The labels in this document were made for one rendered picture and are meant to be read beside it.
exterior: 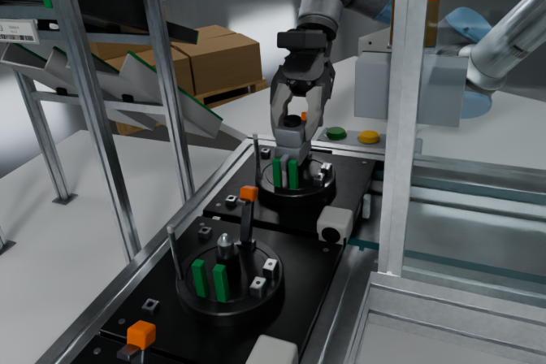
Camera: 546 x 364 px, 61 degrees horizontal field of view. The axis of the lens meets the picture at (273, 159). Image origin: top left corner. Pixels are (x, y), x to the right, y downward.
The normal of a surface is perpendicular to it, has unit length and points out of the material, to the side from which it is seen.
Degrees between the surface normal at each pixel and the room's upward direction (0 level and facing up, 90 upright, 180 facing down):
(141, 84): 90
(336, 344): 0
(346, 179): 0
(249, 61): 90
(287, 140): 90
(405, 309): 90
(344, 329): 0
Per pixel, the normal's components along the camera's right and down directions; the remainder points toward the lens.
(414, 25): -0.37, 0.48
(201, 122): 0.85, 0.22
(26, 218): -0.06, -0.87
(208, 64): 0.46, 0.41
